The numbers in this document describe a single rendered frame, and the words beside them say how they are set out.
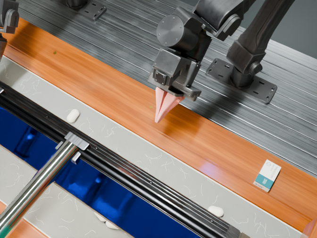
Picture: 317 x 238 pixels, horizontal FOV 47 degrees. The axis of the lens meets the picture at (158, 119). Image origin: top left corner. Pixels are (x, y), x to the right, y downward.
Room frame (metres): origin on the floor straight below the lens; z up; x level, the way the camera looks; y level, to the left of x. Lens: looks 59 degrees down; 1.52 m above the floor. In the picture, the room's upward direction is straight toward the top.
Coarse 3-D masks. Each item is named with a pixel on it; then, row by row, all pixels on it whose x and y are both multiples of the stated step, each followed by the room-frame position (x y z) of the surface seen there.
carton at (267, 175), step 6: (270, 162) 0.33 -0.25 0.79; (264, 168) 0.31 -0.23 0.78; (270, 168) 0.31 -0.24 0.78; (276, 168) 0.31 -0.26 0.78; (258, 174) 0.30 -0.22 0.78; (264, 174) 0.30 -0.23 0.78; (270, 174) 0.30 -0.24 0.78; (276, 174) 0.30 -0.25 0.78; (258, 180) 0.28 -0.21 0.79; (264, 180) 0.28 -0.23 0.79; (270, 180) 0.28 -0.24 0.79; (258, 186) 0.28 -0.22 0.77; (264, 186) 0.27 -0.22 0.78; (270, 186) 0.27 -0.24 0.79
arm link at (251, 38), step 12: (276, 0) 0.65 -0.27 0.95; (288, 0) 0.64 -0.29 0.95; (264, 12) 0.65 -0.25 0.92; (276, 12) 0.63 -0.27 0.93; (252, 24) 0.64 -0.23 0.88; (264, 24) 0.63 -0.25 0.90; (276, 24) 0.64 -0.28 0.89; (240, 36) 0.64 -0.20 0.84; (252, 36) 0.62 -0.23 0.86; (264, 36) 0.62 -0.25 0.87; (240, 48) 0.62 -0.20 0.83; (252, 48) 0.60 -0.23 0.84; (264, 48) 0.61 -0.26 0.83; (240, 60) 0.60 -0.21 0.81; (252, 60) 0.59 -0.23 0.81
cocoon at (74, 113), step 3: (72, 111) 0.47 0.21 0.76; (75, 111) 0.47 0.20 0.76; (78, 111) 0.48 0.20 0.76; (69, 114) 0.46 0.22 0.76; (72, 114) 0.46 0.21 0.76; (75, 114) 0.47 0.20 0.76; (78, 114) 0.47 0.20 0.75; (69, 117) 0.46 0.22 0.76; (72, 117) 0.46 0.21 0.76; (75, 117) 0.46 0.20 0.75; (69, 120) 0.45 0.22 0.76; (72, 120) 0.45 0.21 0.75
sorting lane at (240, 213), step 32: (0, 64) 0.64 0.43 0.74; (32, 96) 0.53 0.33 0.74; (64, 96) 0.53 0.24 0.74; (96, 128) 0.44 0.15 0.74; (0, 160) 0.35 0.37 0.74; (128, 160) 0.35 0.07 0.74; (160, 160) 0.35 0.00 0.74; (0, 192) 0.27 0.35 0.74; (64, 192) 0.27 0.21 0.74; (192, 192) 0.27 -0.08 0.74; (224, 192) 0.27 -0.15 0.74; (32, 224) 0.20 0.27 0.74; (64, 224) 0.20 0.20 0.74; (96, 224) 0.20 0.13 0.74; (256, 224) 0.20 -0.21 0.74
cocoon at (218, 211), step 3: (210, 207) 0.23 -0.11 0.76; (213, 207) 0.23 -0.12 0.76; (216, 207) 0.23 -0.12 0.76; (219, 207) 0.24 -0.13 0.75; (210, 210) 0.23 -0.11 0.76; (213, 210) 0.23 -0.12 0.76; (216, 210) 0.23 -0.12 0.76; (219, 210) 0.23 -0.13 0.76; (222, 210) 0.23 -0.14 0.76; (213, 213) 0.22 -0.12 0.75; (216, 213) 0.22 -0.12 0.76; (219, 213) 0.22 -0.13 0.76; (222, 213) 0.22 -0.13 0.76; (219, 216) 0.22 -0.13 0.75
